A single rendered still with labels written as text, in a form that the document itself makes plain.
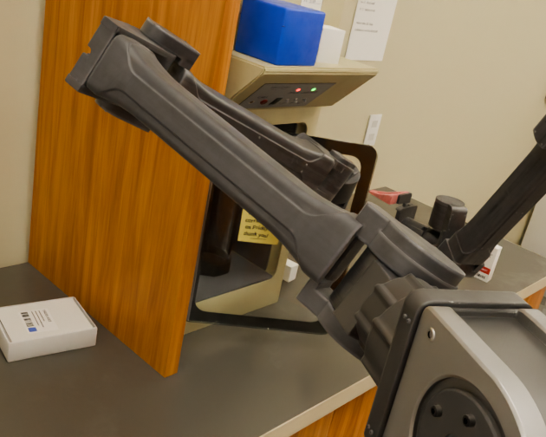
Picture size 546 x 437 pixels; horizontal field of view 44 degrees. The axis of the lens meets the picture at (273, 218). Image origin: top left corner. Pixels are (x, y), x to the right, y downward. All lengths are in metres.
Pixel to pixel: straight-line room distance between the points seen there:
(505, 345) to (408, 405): 0.07
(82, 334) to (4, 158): 0.43
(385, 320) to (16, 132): 1.14
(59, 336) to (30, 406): 0.15
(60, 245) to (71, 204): 0.11
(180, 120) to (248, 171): 0.08
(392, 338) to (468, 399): 0.09
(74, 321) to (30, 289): 0.20
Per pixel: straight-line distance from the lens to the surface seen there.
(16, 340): 1.26
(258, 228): 1.25
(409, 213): 1.42
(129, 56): 0.67
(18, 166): 1.53
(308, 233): 0.56
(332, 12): 1.35
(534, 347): 0.43
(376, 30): 2.26
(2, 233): 1.57
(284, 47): 1.11
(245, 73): 1.10
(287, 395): 1.28
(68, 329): 1.30
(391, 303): 0.48
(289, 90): 1.19
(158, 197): 1.16
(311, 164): 0.96
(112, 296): 1.33
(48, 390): 1.22
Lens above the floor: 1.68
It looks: 22 degrees down
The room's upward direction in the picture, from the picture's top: 12 degrees clockwise
